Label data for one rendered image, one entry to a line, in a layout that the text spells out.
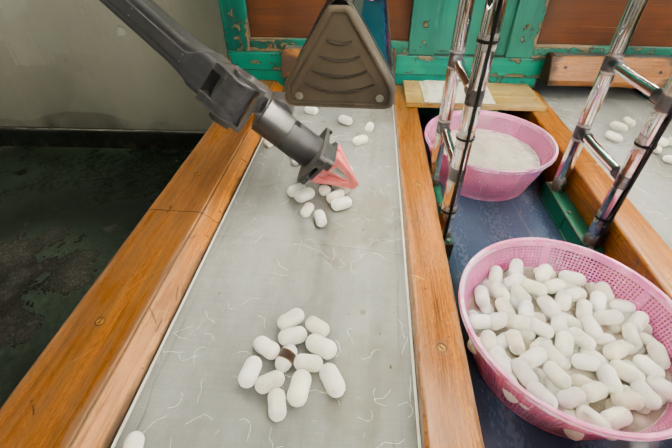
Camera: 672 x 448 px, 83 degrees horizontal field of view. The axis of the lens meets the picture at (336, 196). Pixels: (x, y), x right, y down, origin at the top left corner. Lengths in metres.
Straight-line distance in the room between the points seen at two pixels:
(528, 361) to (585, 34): 0.88
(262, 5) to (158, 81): 1.29
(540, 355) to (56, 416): 0.51
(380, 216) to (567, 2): 0.74
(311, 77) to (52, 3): 2.20
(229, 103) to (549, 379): 0.55
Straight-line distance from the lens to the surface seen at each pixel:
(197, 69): 0.63
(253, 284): 0.56
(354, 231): 0.62
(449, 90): 0.69
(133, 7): 0.71
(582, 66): 1.17
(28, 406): 0.53
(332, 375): 0.45
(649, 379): 0.59
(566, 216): 0.80
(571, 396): 0.52
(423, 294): 0.51
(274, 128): 0.61
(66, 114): 2.69
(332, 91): 0.28
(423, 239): 0.58
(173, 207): 0.68
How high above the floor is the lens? 1.16
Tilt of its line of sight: 37 degrees down
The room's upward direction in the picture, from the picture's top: straight up
